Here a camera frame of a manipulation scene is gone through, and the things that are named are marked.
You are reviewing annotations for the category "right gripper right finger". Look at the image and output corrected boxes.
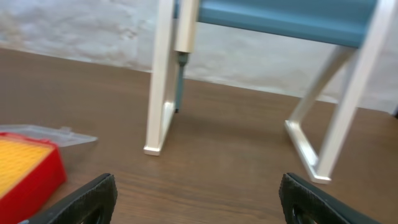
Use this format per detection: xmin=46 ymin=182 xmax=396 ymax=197
xmin=279 ymin=172 xmax=382 ymax=224

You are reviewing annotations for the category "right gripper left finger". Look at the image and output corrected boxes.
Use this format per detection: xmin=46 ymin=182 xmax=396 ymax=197
xmin=17 ymin=172 xmax=118 ymax=224

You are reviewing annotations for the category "red and yellow tip box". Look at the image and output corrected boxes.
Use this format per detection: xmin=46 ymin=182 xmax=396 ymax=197
xmin=0 ymin=124 xmax=99 ymax=224

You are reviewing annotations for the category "white and blue stand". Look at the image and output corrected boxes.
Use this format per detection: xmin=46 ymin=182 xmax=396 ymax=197
xmin=143 ymin=0 xmax=398 ymax=184

